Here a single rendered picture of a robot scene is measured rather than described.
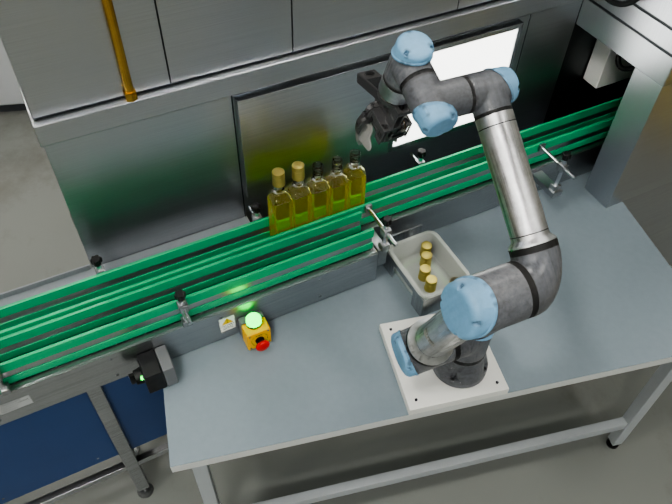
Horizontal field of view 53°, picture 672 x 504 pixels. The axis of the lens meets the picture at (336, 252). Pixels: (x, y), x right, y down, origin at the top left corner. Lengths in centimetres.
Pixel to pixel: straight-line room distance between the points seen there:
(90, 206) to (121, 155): 17
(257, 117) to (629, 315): 123
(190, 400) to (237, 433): 16
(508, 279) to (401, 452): 142
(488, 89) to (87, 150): 96
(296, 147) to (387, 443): 122
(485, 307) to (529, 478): 147
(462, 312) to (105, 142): 96
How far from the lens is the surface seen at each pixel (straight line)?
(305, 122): 188
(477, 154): 224
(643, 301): 223
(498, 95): 134
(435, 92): 129
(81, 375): 186
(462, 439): 266
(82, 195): 183
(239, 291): 183
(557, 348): 202
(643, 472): 281
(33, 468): 222
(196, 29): 164
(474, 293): 125
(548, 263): 132
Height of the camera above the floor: 235
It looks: 49 degrees down
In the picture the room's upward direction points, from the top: 2 degrees clockwise
